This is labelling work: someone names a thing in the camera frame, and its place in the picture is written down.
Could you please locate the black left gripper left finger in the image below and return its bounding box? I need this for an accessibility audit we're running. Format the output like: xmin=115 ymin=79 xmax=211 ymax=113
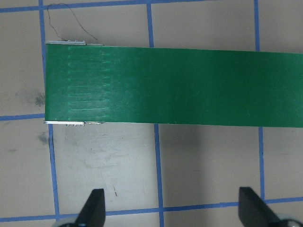
xmin=73 ymin=189 xmax=106 ymax=227

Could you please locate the green conveyor belt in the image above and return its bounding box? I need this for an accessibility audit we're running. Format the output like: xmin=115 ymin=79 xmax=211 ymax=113
xmin=45 ymin=43 xmax=303 ymax=128

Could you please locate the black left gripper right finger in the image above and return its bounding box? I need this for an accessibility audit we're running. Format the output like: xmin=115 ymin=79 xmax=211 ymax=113
xmin=238 ymin=187 xmax=282 ymax=227

